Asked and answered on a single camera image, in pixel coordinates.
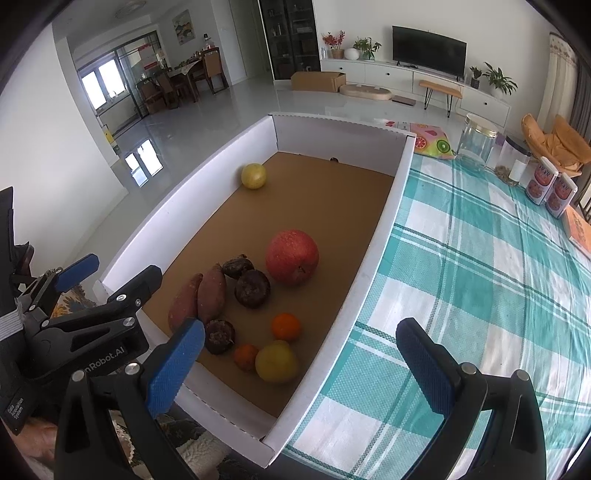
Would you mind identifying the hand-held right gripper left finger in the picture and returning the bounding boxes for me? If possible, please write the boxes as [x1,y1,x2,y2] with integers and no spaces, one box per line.
[54,318,206,480]

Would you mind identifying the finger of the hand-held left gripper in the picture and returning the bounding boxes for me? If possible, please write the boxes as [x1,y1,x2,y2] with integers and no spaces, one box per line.
[9,253,100,319]
[39,264,163,340]

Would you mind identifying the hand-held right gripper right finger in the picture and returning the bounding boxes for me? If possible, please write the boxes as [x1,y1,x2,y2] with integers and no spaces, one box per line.
[396,318,548,480]

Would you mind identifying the dark brown round fruit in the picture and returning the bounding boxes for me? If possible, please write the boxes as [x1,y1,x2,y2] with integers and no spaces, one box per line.
[204,319,236,355]
[222,255,255,280]
[235,270,271,308]

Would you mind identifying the reddish sweet potato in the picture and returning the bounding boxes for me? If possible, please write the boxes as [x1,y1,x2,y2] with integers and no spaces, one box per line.
[167,273,204,333]
[197,263,228,324]

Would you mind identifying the orange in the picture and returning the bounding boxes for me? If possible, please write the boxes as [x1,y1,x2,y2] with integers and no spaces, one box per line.
[271,313,303,342]
[233,344,259,371]

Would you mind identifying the large yellow pear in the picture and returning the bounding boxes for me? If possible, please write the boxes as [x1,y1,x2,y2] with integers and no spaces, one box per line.
[255,340,300,384]

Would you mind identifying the red apple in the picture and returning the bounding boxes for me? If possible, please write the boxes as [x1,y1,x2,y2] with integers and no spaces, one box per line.
[265,229,320,285]

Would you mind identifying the small yellow-green fruit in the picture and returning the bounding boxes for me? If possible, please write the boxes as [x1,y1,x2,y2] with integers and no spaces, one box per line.
[240,162,267,190]

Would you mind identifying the white cardboard box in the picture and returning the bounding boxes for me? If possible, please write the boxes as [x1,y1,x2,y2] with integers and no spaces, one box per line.
[92,112,417,466]

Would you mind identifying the patterned fleece cloth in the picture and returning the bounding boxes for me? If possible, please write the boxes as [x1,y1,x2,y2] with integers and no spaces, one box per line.
[108,408,241,480]

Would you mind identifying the teal checked tablecloth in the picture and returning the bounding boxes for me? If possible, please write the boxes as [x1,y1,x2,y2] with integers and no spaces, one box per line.
[281,154,591,480]

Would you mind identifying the wooden dining chair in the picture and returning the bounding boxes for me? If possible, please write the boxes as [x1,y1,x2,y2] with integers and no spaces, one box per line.
[139,78,168,114]
[203,47,229,95]

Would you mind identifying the glass sliding door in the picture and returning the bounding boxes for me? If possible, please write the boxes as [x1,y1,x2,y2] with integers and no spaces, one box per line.
[76,30,162,134]

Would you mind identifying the orange book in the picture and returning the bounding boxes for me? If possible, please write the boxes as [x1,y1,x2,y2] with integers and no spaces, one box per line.
[562,204,591,257]

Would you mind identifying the red and white tin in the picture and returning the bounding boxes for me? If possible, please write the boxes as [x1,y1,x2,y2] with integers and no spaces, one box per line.
[545,173,578,219]
[525,157,559,206]

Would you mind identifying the wooden dining table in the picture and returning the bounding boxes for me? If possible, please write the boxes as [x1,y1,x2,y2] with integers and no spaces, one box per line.
[168,60,204,102]

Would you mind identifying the clear jar with black lid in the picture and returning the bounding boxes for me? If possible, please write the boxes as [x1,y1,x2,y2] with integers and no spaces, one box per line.
[495,135,534,186]

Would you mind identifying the fruit print cushion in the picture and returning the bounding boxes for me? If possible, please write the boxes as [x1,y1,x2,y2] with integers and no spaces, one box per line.
[410,122,455,160]

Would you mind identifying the glass jar with gold lid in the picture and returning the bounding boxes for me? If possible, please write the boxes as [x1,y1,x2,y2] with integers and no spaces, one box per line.
[457,113,499,171]

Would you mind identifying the orange cushioned chair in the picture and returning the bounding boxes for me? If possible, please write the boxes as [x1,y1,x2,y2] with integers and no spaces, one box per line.
[522,113,591,178]

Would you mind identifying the brown cardboard box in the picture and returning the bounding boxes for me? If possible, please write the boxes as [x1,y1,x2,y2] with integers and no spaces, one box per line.
[290,71,347,93]

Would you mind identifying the wooden bench with metal legs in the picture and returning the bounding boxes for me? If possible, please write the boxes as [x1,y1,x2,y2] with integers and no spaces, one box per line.
[419,80,463,118]

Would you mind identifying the round beige floor platform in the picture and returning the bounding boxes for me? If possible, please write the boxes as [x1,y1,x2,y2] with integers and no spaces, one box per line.
[340,83,393,103]

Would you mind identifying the dark glass display cabinet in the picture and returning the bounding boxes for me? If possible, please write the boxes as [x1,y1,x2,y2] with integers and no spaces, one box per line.
[257,0,321,81]

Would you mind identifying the large green potted plant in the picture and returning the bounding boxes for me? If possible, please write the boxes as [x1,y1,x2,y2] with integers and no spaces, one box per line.
[482,62,519,96]

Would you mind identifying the white television cabinet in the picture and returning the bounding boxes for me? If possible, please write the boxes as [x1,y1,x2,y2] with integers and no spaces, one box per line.
[320,58,512,127]

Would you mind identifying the grey curtain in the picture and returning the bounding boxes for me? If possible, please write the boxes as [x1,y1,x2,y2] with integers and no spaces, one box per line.
[570,60,591,134]

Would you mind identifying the red flowers in vase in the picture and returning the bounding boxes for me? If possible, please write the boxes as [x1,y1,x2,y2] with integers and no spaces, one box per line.
[322,31,347,59]

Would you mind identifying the black television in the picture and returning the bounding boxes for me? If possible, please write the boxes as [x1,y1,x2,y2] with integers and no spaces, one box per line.
[392,25,467,77]

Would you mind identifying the leafy plant in pot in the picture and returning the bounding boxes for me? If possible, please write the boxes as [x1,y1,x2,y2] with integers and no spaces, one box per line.
[353,37,382,61]

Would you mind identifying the framed wall painting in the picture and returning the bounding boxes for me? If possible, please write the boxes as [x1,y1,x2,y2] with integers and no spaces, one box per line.
[172,9,193,45]

